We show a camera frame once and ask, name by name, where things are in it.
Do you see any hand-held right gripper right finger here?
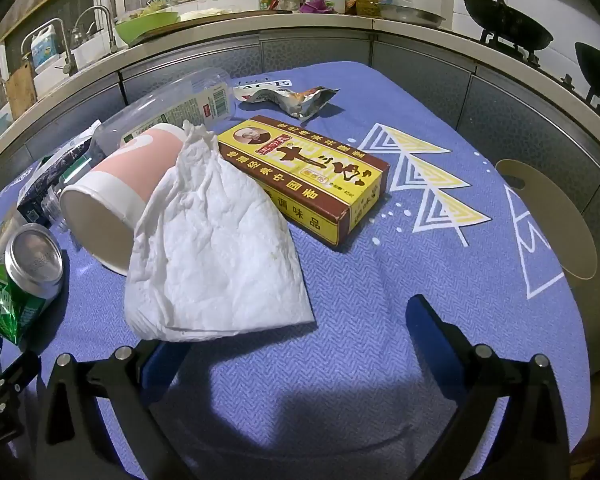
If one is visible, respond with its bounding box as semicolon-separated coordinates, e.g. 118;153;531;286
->
405;294;571;480

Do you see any pink white paper cup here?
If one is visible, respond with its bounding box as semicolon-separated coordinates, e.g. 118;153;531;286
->
59;122;187;277

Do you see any steel faucet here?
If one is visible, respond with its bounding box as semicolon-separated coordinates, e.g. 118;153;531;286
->
75;5;120;53
21;18;78;77

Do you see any blue white milk carton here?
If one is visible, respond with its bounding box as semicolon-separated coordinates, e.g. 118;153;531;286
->
16;120;103;226

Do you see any crushed green drink can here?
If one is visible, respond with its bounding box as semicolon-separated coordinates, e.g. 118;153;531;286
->
0;222;66;346

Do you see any wooden cutting board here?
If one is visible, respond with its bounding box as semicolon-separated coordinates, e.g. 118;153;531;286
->
5;62;38;118

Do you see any green plastic basin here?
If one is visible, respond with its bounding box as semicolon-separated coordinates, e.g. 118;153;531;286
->
115;10;181;46

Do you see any black gas stove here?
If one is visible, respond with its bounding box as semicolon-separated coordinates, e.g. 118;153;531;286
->
480;30;600;126

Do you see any steel basin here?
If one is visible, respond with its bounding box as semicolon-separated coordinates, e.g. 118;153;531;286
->
380;5;446;28

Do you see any blue printed tablecloth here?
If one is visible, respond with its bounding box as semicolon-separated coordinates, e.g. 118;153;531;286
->
0;62;593;480

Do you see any clear plastic bottle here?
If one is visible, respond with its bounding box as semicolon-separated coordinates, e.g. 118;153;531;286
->
40;67;238;233

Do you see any white ceramic sink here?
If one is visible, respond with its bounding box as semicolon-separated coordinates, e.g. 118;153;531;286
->
32;30;131;96

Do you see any silver foil snack wrapper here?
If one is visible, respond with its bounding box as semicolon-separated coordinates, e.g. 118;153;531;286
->
232;85;341;122

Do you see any white basin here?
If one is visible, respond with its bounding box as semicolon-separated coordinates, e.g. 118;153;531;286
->
177;0;261;13

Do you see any blue white detergent bottle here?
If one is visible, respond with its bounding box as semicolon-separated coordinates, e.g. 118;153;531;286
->
30;26;63;73

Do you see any yellow brown seasoning box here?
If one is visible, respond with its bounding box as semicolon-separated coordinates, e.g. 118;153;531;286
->
216;115;392;248

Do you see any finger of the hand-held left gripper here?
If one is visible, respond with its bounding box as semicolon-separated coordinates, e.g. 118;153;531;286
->
0;332;41;461

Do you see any white paper tissue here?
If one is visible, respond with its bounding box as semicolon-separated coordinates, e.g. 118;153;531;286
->
124;120;315;343

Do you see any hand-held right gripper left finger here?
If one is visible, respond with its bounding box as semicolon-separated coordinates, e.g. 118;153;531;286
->
35;340;196;480

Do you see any grey kitchen counter cabinet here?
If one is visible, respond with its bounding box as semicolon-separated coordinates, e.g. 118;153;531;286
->
0;10;600;376

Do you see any beige plastic waste bin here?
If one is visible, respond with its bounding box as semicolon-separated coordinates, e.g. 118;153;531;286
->
495;159;598;281

